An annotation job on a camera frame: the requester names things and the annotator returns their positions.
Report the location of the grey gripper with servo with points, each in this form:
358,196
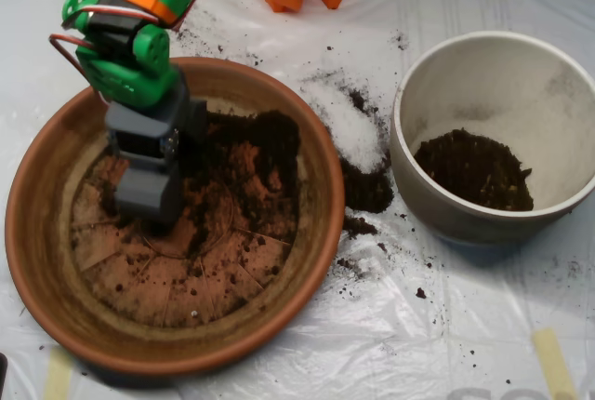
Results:
141,146

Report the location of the dark soil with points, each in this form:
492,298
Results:
469,177
274,139

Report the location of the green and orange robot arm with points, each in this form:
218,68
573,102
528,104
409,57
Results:
130,79

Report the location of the terracotta saucer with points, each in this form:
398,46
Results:
46,256

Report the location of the spilled soil heap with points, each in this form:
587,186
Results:
367,190

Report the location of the white ceramic pot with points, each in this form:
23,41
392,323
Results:
465,228

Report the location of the beige masking tape strip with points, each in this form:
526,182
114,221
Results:
58,377
553,363

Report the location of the dark object at edge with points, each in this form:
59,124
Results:
3,372

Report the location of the clear plastic sheet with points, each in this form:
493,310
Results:
418,349

